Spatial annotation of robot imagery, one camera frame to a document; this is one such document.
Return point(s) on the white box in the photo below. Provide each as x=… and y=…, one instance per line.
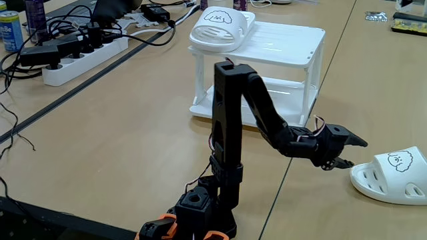
x=412, y=5

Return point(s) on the black power adapter brick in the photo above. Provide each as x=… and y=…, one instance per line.
x=65, y=43

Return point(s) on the blue white drink can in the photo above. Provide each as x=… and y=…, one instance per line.
x=10, y=31

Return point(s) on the white slipper with dog print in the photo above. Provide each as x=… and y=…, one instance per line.
x=218, y=30
x=393, y=186

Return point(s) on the white printed bracket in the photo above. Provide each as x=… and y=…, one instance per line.
x=144, y=20
x=122, y=24

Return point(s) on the black yellow box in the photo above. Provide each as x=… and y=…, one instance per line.
x=409, y=25

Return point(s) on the silver foil wrapper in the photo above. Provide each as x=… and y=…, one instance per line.
x=376, y=16

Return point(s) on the white two-tier shoe rack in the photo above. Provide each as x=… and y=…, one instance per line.
x=283, y=43

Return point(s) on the white power strip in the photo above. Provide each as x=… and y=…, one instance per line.
x=83, y=61

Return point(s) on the black power supply brick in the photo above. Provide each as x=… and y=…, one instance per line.
x=155, y=11

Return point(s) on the black plug adapter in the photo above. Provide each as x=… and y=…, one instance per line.
x=40, y=55

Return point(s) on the tall purple drink can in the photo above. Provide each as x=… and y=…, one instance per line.
x=36, y=20

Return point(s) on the black laptop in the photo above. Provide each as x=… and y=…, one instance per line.
x=113, y=10

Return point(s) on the black power plug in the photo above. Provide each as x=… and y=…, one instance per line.
x=94, y=33

